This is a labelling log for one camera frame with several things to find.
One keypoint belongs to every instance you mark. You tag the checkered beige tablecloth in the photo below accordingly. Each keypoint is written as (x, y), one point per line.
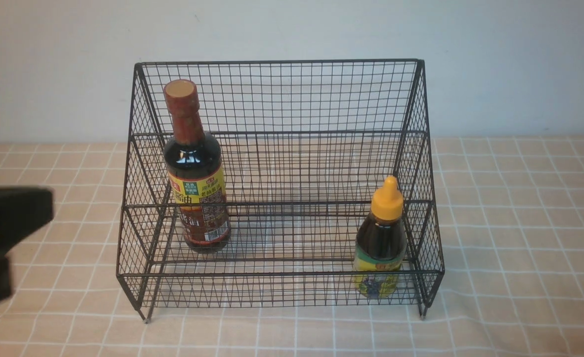
(512, 229)

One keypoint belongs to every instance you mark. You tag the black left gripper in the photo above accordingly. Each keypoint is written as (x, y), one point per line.
(23, 211)

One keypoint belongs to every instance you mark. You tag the yellow-capped seasoning bottle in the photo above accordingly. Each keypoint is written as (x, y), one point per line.
(381, 243)

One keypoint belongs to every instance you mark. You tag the black wire mesh shelf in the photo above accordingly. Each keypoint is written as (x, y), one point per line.
(305, 143)

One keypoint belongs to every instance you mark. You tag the dark soy sauce bottle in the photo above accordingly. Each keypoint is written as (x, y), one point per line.
(193, 159)

